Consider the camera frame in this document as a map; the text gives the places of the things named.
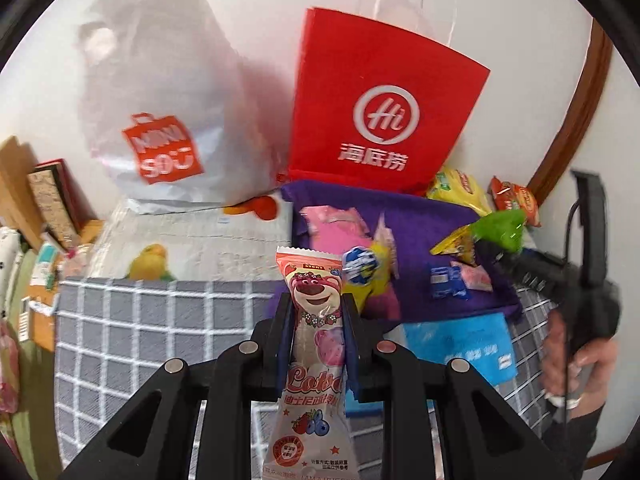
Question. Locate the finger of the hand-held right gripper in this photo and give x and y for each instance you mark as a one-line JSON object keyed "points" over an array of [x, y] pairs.
{"points": [[520, 267]]}

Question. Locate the blue tissue pack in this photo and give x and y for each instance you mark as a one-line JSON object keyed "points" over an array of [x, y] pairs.
{"points": [[460, 350]]}

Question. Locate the pink and yellow snack bag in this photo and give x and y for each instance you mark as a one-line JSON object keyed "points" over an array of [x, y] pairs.
{"points": [[370, 270]]}

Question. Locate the pink and purple snack packet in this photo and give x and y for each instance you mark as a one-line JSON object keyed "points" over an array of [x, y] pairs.
{"points": [[465, 280]]}

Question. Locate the brown wooden wall trim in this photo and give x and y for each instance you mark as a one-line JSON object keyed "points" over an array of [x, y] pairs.
{"points": [[575, 110]]}

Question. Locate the red paper bag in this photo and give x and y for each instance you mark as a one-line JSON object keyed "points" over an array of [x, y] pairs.
{"points": [[350, 60]]}

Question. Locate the teal and white small box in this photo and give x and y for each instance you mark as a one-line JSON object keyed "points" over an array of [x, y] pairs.
{"points": [[47, 265]]}

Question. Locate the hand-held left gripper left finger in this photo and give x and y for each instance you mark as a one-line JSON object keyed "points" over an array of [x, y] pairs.
{"points": [[287, 350]]}

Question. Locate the pale pink snack packet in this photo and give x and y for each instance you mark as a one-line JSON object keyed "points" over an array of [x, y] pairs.
{"points": [[330, 230]]}

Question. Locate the brown cardboard box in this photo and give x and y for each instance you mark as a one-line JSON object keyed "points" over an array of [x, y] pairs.
{"points": [[17, 185]]}

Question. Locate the person's right hand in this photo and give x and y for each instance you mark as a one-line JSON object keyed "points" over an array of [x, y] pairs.
{"points": [[595, 375]]}

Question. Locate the white fruit print sheet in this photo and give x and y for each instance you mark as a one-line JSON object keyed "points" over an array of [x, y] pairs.
{"points": [[200, 240]]}

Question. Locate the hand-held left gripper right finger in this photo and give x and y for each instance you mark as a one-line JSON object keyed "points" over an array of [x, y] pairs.
{"points": [[352, 355]]}

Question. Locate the grey checked blanket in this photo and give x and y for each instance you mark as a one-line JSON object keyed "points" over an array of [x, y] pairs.
{"points": [[140, 330]]}

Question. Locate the green snack packet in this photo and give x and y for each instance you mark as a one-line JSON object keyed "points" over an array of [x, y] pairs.
{"points": [[500, 227]]}

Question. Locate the bear print snack packet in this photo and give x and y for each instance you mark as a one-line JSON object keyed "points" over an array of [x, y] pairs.
{"points": [[315, 310]]}

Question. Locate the yellow triangular snack packet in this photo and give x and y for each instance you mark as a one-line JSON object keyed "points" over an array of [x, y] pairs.
{"points": [[457, 245]]}

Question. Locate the person's right forearm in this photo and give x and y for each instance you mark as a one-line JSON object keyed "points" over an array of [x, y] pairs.
{"points": [[575, 440]]}

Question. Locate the red and orange snack packet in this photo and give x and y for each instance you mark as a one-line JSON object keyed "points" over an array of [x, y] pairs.
{"points": [[517, 197]]}

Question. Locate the patterned book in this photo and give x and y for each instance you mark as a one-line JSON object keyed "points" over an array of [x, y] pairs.
{"points": [[55, 200]]}

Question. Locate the white plastic shopping bag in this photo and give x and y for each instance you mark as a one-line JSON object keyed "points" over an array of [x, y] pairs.
{"points": [[200, 85]]}

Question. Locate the purple towel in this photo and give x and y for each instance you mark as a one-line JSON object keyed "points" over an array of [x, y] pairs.
{"points": [[420, 220]]}

